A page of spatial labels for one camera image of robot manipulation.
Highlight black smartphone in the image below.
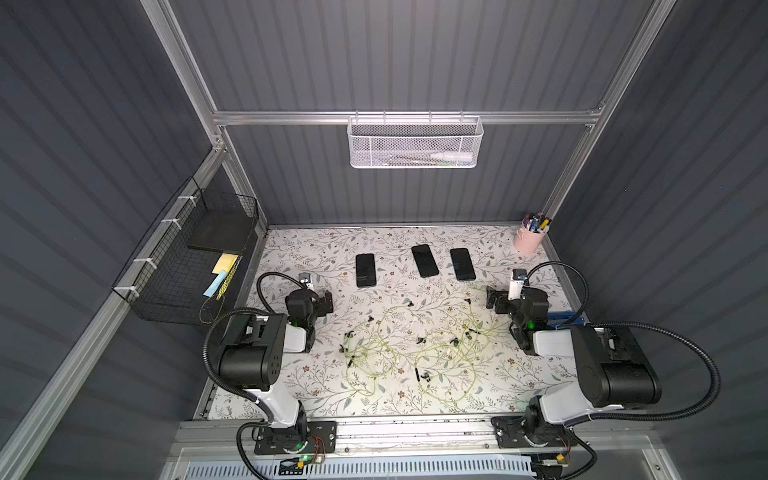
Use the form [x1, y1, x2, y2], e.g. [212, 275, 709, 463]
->
[450, 248, 476, 281]
[355, 253, 377, 288]
[411, 244, 439, 278]

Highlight blue object at mat edge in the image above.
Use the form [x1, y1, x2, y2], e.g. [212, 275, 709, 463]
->
[547, 311, 586, 328]

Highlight black wire wall basket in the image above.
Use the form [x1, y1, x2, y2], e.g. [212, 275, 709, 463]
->
[113, 180, 259, 326]

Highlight yellow sticky notes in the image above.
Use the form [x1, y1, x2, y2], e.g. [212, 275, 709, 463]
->
[212, 253, 239, 275]

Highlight white wire mesh basket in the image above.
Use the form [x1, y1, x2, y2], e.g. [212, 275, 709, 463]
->
[346, 114, 484, 169]

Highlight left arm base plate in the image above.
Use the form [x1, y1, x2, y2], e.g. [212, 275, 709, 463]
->
[253, 421, 338, 455]

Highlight pink pen cup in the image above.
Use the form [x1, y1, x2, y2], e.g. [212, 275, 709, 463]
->
[514, 212, 552, 255]

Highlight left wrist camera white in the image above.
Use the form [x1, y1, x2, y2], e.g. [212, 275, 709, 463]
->
[298, 272, 313, 288]

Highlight black notebook in basket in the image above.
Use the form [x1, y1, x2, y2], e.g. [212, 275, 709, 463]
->
[187, 211, 253, 254]

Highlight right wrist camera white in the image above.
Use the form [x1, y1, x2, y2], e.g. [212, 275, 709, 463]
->
[507, 268, 528, 301]

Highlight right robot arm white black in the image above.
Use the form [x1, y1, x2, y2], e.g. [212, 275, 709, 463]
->
[486, 286, 722, 448]

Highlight green wired earphones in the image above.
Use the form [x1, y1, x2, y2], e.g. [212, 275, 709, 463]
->
[339, 299, 415, 398]
[410, 297, 506, 407]

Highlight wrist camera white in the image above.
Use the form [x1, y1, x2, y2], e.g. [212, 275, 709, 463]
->
[507, 268, 528, 301]
[298, 272, 313, 288]

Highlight white marker in basket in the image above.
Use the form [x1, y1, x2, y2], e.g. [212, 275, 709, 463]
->
[430, 151, 474, 165]

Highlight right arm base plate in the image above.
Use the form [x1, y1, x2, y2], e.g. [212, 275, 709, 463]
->
[490, 415, 573, 450]

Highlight floral table mat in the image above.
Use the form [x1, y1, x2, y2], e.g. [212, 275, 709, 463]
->
[247, 226, 577, 417]

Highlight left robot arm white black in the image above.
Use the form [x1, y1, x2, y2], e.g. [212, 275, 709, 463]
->
[202, 288, 334, 436]

